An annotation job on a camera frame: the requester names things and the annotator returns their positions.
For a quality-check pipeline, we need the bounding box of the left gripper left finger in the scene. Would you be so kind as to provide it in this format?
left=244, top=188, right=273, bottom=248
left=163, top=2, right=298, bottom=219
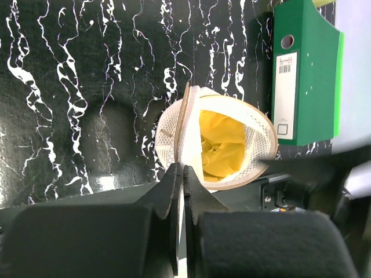
left=1, top=163, right=181, bottom=277

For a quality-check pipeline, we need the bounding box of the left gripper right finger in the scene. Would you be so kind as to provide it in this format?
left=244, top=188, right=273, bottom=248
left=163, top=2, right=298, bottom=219
left=183, top=166, right=358, bottom=277

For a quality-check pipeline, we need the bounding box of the white mesh laundry bag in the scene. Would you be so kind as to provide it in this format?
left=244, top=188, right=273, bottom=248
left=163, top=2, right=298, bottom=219
left=154, top=84, right=278, bottom=191

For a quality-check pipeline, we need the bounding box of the mustard yellow bra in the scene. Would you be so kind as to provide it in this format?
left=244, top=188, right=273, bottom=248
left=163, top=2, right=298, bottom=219
left=199, top=110, right=246, bottom=182

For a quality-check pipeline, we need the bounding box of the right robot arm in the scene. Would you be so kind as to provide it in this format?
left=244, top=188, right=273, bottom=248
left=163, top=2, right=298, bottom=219
left=259, top=145, right=370, bottom=242

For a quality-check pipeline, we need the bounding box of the light green plastic folder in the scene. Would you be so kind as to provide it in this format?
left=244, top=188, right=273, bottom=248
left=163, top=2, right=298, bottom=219
left=333, top=32, right=345, bottom=137

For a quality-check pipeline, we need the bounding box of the pale green mug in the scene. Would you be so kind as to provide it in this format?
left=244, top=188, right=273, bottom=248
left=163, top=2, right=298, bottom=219
left=312, top=0, right=336, bottom=8

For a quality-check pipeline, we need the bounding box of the green ring binder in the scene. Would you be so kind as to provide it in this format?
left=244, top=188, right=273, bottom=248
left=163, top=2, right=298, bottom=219
left=272, top=0, right=341, bottom=146

